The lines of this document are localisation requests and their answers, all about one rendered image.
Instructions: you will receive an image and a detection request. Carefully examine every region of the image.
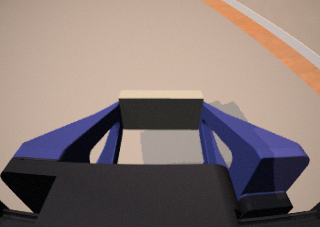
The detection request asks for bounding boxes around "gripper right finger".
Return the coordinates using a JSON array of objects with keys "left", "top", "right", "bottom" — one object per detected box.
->
[{"left": 199, "top": 101, "right": 310, "bottom": 201}]

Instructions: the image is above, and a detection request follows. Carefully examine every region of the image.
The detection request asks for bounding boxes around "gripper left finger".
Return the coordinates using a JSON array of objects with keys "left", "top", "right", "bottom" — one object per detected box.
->
[{"left": 11, "top": 101, "right": 123, "bottom": 164}]

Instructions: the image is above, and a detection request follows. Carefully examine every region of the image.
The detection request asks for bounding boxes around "beige rectangular tile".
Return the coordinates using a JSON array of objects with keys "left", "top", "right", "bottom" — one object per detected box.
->
[{"left": 118, "top": 90, "right": 204, "bottom": 130}]

